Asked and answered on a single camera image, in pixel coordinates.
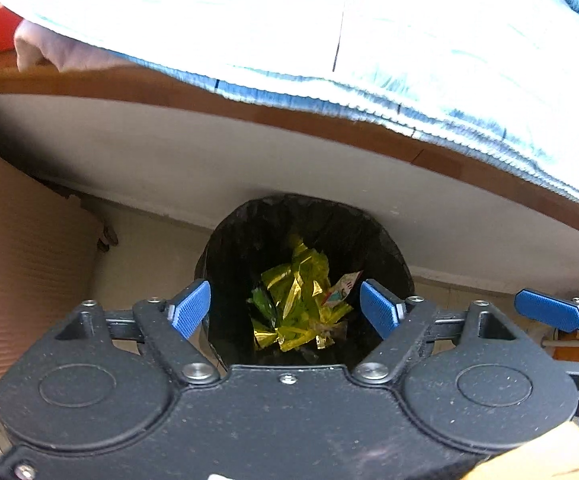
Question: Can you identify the corrugated cardboard sheet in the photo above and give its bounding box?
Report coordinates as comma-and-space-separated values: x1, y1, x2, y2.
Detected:
0, 135, 105, 416

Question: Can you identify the white red-edged snack packet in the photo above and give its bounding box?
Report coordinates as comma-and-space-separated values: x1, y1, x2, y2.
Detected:
322, 270, 365, 308

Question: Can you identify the light wooden board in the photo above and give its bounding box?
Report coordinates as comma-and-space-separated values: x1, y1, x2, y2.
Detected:
462, 417, 579, 480

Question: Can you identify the small green wrapper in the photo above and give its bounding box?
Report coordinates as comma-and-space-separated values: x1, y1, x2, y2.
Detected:
248, 285, 277, 321

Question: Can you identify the wooden table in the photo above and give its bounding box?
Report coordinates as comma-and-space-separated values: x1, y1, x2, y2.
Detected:
0, 62, 579, 261

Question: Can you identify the blue checked cloth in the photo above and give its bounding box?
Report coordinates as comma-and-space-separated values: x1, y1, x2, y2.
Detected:
0, 0, 579, 218

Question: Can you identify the black trash bin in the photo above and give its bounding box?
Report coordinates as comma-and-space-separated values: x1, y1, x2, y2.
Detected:
194, 194, 416, 366

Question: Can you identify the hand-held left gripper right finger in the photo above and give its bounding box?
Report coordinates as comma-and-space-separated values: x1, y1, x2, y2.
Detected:
353, 281, 523, 385

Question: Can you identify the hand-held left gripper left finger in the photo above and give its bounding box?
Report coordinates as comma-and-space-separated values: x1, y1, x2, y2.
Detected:
44, 280, 221, 386

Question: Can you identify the white cloth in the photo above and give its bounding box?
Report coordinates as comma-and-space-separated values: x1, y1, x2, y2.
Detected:
13, 20, 135, 73

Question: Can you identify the large gold foil wrapper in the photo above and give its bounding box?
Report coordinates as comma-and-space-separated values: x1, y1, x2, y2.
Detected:
246, 234, 355, 353

